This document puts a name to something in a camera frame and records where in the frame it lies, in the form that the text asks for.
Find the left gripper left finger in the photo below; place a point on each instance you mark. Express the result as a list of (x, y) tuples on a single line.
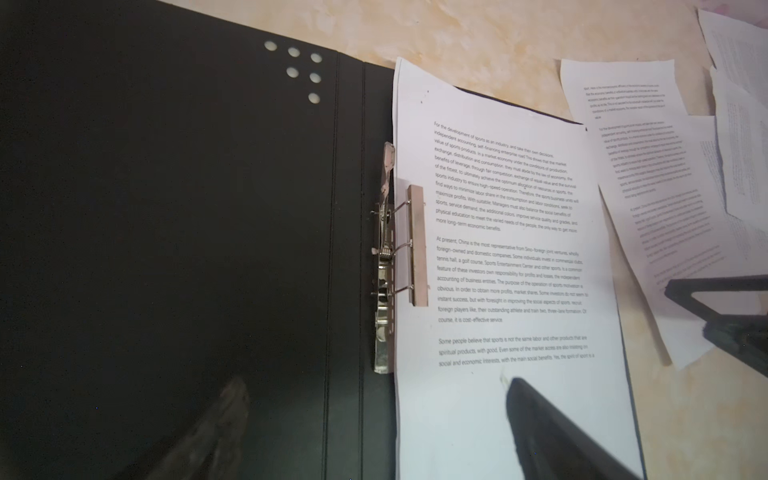
[(210, 447)]

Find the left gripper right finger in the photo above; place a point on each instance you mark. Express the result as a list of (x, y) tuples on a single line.
[(552, 438)]

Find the printed paper sheet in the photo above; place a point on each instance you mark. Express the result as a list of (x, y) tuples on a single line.
[(658, 172), (520, 287)]

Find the blue black file folder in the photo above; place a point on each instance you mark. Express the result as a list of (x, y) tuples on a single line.
[(185, 200)]

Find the metal folder clip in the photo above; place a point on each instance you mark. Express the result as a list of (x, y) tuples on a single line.
[(400, 254)]

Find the printed paper sheet far corner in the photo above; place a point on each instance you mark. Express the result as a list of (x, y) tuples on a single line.
[(739, 50)]

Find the printed paper sheet right wall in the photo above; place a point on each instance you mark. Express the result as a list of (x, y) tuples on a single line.
[(741, 125)]

